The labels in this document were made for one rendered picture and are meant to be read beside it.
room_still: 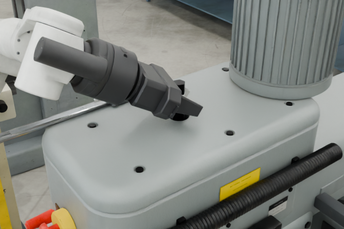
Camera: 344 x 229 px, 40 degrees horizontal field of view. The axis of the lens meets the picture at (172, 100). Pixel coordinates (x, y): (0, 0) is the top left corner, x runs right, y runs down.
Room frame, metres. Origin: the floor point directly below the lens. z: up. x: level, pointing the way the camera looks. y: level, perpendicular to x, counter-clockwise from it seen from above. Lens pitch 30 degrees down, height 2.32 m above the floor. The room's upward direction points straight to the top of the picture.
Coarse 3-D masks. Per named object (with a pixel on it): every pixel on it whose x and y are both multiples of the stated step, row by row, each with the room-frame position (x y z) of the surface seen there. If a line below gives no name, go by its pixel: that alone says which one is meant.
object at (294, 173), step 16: (336, 144) 0.72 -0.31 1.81; (304, 160) 0.68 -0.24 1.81; (320, 160) 0.68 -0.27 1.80; (336, 160) 0.70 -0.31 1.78; (272, 176) 0.63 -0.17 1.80; (288, 176) 0.63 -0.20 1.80; (304, 176) 0.65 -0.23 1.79; (240, 192) 0.59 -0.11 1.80; (256, 192) 0.59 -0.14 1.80; (272, 192) 0.60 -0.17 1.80; (224, 208) 0.55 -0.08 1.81; (240, 208) 0.56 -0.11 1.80; (176, 224) 0.53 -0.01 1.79; (192, 224) 0.52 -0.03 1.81; (208, 224) 0.52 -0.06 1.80; (224, 224) 0.54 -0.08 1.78
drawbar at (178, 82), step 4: (176, 80) 0.70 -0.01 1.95; (180, 80) 0.70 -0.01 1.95; (180, 84) 0.68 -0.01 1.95; (184, 84) 0.69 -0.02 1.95; (180, 88) 0.68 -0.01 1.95; (184, 88) 0.69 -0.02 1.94; (184, 92) 0.69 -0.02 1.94; (176, 116) 0.68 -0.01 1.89; (180, 116) 0.68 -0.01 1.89; (176, 120) 0.68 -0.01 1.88; (180, 120) 0.68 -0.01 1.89
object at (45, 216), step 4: (44, 212) 0.64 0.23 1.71; (48, 212) 0.64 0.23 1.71; (36, 216) 0.63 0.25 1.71; (40, 216) 0.63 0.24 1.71; (44, 216) 0.63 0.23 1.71; (48, 216) 0.64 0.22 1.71; (28, 220) 0.62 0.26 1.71; (32, 220) 0.62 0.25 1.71; (36, 220) 0.63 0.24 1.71; (40, 220) 0.63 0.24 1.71; (44, 220) 0.63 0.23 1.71; (48, 220) 0.63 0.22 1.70; (28, 224) 0.62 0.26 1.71; (32, 224) 0.62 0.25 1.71; (36, 224) 0.62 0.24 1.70; (40, 224) 0.62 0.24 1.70; (28, 228) 0.61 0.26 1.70; (32, 228) 0.62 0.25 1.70
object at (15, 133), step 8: (88, 104) 0.72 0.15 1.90; (96, 104) 0.72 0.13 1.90; (104, 104) 0.72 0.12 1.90; (112, 104) 0.72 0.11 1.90; (120, 104) 0.73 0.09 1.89; (64, 112) 0.69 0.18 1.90; (72, 112) 0.69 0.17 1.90; (80, 112) 0.69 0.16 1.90; (40, 120) 0.66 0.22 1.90; (48, 120) 0.66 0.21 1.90; (56, 120) 0.67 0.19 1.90; (64, 120) 0.67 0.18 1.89; (16, 128) 0.64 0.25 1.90; (24, 128) 0.64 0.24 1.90; (32, 128) 0.64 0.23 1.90; (40, 128) 0.65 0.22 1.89; (0, 136) 0.62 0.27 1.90; (8, 136) 0.62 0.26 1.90; (16, 136) 0.62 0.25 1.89
